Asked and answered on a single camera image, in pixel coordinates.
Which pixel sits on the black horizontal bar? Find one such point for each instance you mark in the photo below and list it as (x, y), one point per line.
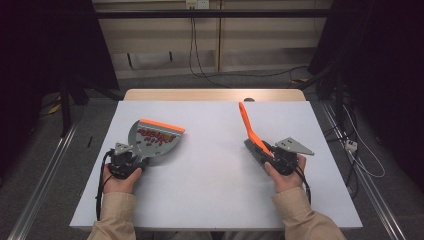
(213, 13)

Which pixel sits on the person's right hand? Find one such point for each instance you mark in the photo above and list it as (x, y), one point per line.
(288, 183)

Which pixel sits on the dark curtain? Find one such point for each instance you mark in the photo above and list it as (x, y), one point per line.
(383, 66)
(40, 50)

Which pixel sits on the white wall socket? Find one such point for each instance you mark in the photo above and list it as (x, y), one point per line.
(197, 4)

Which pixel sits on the metal floor rail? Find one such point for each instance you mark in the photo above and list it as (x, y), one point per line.
(376, 196)
(40, 190)

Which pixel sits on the grey dustpan with orange edge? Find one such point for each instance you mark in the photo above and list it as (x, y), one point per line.
(156, 150)

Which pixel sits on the white power plug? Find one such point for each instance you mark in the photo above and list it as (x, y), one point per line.
(351, 145)

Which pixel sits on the black metal stand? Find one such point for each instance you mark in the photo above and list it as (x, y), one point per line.
(65, 106)
(338, 96)

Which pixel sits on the wooden table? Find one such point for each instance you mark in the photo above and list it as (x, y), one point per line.
(200, 95)

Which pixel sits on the small black floor piece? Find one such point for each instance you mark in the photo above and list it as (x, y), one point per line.
(89, 141)

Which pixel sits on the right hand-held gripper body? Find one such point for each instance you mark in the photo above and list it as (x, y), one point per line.
(293, 146)

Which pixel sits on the person's left hand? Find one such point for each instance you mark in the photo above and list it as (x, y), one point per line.
(118, 185)

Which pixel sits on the red and green beans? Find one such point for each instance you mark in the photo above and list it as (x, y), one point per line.
(155, 136)

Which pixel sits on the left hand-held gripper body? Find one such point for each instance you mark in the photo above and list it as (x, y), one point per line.
(123, 163)

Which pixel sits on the orange brush with grey bristles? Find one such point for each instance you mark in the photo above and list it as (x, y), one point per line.
(248, 126)

